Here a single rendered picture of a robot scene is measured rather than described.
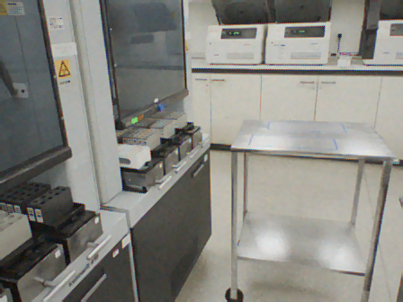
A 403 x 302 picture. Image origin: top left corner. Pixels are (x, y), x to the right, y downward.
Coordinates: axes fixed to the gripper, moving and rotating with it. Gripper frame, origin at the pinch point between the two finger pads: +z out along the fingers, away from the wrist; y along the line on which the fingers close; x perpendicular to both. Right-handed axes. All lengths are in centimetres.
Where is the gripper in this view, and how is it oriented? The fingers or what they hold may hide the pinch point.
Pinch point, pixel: (365, 53)
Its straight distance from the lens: 114.2
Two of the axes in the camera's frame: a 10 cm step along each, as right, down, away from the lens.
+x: -9.4, -0.9, 3.2
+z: 0.3, 9.4, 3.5
